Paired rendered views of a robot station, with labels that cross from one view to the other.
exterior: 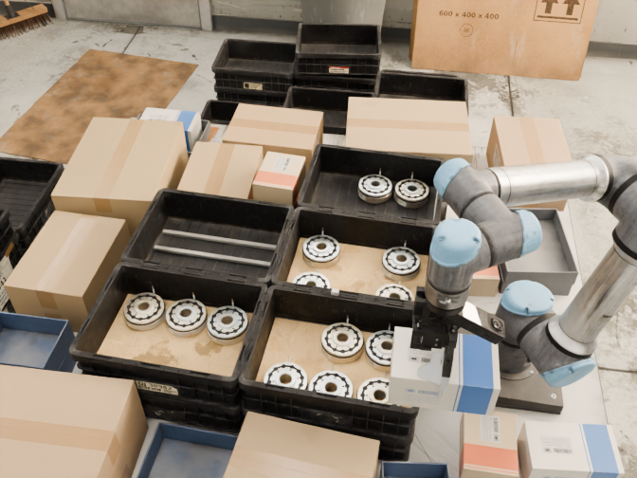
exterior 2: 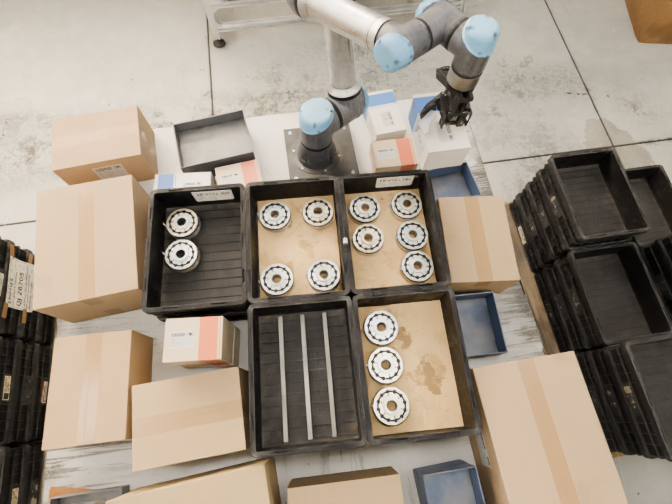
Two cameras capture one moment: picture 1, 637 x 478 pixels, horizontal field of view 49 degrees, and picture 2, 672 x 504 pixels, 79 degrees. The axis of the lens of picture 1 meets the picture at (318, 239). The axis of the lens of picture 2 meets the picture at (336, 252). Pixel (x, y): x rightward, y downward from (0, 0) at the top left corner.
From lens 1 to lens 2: 1.37 m
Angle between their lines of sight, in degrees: 55
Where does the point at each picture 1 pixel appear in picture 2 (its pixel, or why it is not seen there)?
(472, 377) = not seen: hidden behind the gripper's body
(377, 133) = (105, 263)
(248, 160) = (161, 391)
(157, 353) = (422, 375)
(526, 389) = (343, 141)
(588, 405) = not seen: hidden behind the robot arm
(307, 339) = (368, 267)
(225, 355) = (404, 321)
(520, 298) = (322, 115)
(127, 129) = not seen: outside the picture
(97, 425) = (518, 376)
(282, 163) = (181, 338)
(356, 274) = (292, 248)
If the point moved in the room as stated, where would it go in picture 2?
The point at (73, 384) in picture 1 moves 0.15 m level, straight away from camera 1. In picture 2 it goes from (496, 415) to (464, 462)
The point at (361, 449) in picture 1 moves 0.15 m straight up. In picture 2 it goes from (448, 206) to (461, 183)
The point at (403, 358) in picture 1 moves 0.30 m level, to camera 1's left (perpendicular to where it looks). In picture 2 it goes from (453, 143) to (498, 239)
